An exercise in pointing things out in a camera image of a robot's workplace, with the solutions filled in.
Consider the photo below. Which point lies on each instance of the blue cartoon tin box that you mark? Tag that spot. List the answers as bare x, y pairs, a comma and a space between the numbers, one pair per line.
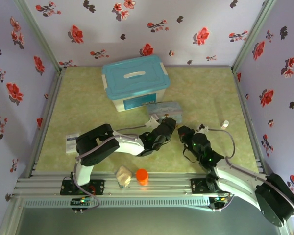
166, 107

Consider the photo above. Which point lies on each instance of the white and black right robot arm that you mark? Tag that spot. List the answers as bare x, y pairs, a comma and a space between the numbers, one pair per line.
237, 181

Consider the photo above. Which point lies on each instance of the small white bottle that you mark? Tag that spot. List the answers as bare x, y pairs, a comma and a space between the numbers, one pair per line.
225, 124

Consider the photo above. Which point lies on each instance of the orange plastic cup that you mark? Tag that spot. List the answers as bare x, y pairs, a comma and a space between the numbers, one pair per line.
142, 176

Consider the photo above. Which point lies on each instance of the storage box with blue lid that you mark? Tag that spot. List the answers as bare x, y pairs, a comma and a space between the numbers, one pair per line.
134, 78

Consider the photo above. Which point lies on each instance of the crumpled clear plastic bag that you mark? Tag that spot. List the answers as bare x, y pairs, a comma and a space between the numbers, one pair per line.
123, 176

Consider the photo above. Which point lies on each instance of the white printed card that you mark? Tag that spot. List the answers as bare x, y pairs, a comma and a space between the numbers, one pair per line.
70, 143

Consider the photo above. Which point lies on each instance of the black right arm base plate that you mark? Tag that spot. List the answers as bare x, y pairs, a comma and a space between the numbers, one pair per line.
198, 186

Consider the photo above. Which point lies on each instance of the aluminium front frame rail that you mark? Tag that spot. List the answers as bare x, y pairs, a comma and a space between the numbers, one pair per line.
161, 189

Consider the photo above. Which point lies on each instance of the aluminium side frame rail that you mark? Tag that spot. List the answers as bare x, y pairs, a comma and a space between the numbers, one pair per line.
248, 122
45, 127

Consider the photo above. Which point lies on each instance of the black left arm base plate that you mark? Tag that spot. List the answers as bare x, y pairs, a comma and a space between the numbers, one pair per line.
98, 187

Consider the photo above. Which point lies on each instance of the aluminium corner post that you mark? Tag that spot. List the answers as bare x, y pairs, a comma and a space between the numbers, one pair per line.
38, 34
254, 34

